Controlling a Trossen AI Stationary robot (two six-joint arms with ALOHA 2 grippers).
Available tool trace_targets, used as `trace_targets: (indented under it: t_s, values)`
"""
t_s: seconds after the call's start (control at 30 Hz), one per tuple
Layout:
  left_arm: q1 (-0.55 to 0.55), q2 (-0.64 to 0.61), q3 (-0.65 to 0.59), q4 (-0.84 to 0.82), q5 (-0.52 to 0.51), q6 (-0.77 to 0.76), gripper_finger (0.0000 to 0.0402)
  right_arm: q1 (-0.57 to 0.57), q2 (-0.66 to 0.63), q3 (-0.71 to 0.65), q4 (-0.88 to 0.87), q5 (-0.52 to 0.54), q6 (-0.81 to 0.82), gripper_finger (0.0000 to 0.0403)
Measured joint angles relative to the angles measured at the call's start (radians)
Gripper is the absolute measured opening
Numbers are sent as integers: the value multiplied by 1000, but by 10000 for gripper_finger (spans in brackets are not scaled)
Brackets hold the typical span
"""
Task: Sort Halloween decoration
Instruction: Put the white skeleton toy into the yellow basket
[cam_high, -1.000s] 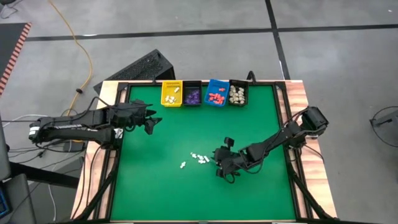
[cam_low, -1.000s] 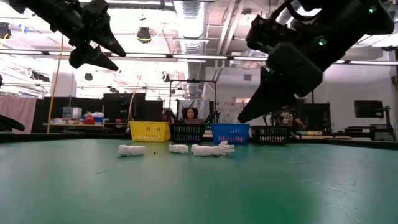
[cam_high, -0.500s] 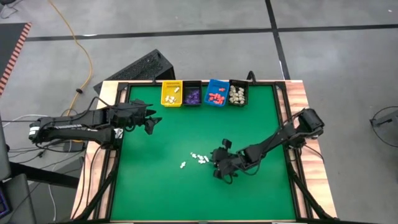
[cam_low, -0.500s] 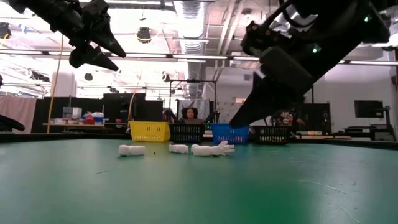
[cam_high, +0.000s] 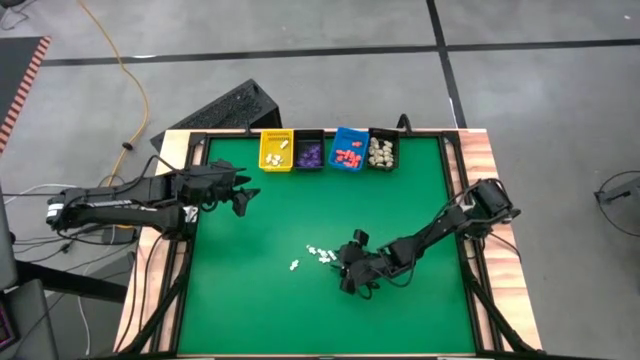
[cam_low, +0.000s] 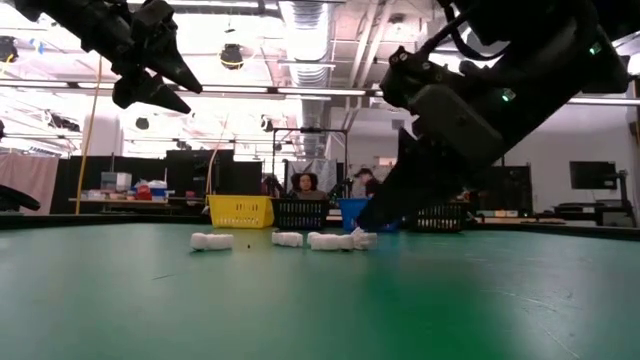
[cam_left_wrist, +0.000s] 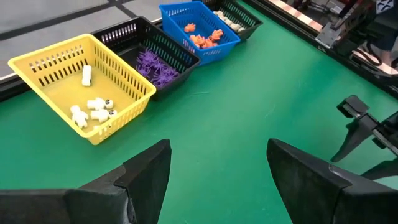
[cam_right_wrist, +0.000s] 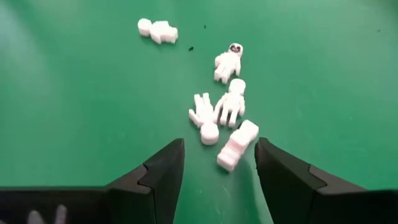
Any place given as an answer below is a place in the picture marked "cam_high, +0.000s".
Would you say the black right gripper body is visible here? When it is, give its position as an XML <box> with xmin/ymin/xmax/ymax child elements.
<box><xmin>338</xmin><ymin>243</ymin><xmax>386</xmax><ymax>284</ymax></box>

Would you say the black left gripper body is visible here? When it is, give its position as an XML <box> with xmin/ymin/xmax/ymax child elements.
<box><xmin>192</xmin><ymin>160</ymin><xmax>246</xmax><ymax>206</ymax></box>

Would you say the yellow plastic basket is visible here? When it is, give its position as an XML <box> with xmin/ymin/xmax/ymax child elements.
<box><xmin>257</xmin><ymin>129</ymin><xmax>295</xmax><ymax>174</ymax></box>

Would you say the black plastic basket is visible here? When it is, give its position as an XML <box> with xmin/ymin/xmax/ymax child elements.
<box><xmin>292</xmin><ymin>128</ymin><xmax>326</xmax><ymax>173</ymax></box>
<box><xmin>367</xmin><ymin>127</ymin><xmax>401</xmax><ymax>173</ymax></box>

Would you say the blue plastic basket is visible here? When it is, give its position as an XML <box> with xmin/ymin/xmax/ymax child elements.
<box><xmin>327</xmin><ymin>126</ymin><xmax>371</xmax><ymax>174</ymax></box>

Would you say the black perforated case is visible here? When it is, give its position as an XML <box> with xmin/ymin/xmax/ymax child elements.
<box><xmin>149</xmin><ymin>78</ymin><xmax>283</xmax><ymax>151</ymax></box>

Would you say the black floor beam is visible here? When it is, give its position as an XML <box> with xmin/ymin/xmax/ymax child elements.
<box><xmin>14</xmin><ymin>259</ymin><xmax>129</xmax><ymax>304</ymax></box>

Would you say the grey equipment cart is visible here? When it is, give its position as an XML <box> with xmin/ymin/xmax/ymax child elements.
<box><xmin>0</xmin><ymin>182</ymin><xmax>60</xmax><ymax>360</ymax></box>

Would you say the black orange-edged floor mat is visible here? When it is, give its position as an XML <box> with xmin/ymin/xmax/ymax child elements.
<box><xmin>0</xmin><ymin>35</ymin><xmax>53</xmax><ymax>154</ymax></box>

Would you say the small lit screen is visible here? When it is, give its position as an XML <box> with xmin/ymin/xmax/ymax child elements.
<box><xmin>0</xmin><ymin>302</ymin><xmax>19</xmax><ymax>351</ymax></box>

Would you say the grey stand leg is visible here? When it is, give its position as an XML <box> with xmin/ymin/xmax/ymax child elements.
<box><xmin>594</xmin><ymin>175</ymin><xmax>640</xmax><ymax>204</ymax></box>

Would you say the yellow power cable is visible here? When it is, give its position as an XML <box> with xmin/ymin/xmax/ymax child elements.
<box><xmin>77</xmin><ymin>0</ymin><xmax>151</xmax><ymax>174</ymax></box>

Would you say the white floor cable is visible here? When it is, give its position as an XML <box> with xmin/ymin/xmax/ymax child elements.
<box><xmin>2</xmin><ymin>182</ymin><xmax>76</xmax><ymax>206</ymax></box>

